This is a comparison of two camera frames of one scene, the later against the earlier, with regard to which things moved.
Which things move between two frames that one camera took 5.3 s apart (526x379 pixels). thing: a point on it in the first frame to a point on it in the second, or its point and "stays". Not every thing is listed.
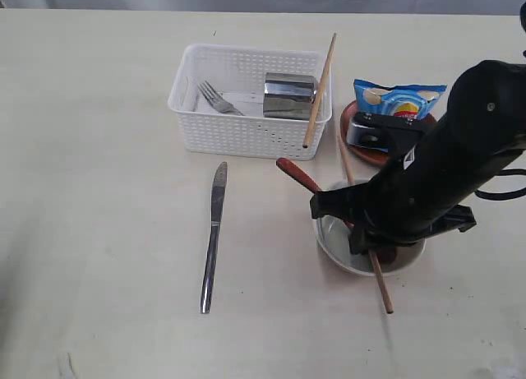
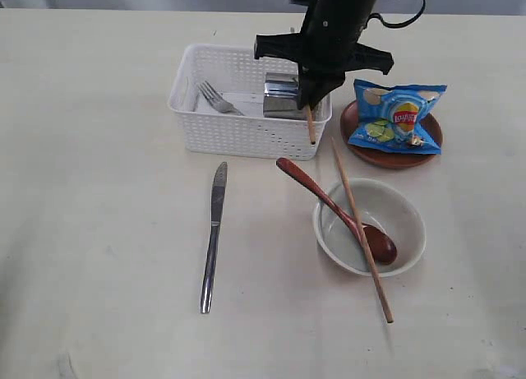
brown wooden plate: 379,158 stays
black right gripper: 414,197 to 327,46
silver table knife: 218,191 stays
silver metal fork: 217,99 stays
